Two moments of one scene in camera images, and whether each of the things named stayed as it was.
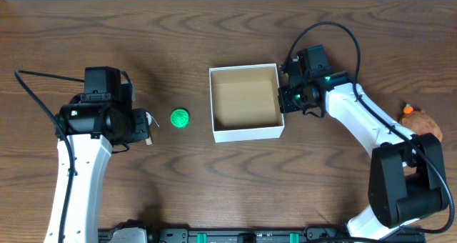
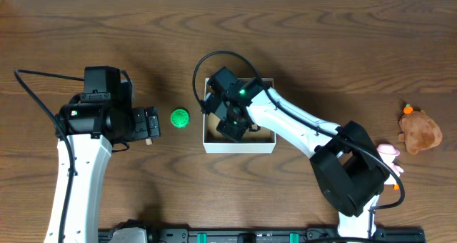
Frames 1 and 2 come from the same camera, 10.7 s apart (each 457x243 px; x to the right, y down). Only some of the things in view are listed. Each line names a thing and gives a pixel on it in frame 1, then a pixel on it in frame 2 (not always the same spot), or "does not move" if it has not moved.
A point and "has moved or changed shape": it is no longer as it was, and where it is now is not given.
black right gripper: [285, 101] to [235, 134]
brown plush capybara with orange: [418, 121] does not move
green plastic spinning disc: [180, 118] does not move
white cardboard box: [245, 103] has moved or changed shape
